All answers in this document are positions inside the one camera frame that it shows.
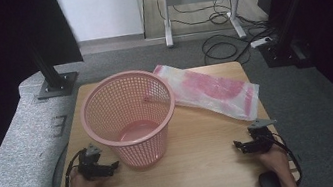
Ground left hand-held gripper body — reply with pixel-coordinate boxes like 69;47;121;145
74;142;110;183

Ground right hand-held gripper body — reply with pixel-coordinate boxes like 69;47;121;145
245;116;283;156

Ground pink mesh basket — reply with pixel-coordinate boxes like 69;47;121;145
74;64;187;178

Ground pink flowered plastic bag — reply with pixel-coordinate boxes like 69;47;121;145
151;48;266;137

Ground person's right hand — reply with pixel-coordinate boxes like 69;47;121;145
256;140;293;178

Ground black chair armrest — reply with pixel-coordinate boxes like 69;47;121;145
257;170;284;187

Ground black metal stand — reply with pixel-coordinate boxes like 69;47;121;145
26;36;82;102
250;0;317;75

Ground white power strip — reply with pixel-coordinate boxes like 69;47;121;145
249;35;274;50

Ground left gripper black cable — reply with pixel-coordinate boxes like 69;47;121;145
58;148;92;187

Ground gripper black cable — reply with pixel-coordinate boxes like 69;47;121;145
58;148;92;187
266;127;305;187

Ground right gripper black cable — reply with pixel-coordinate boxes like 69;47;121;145
266;127;305;187

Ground black floor cables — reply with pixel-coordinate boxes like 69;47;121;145
156;0;281;74

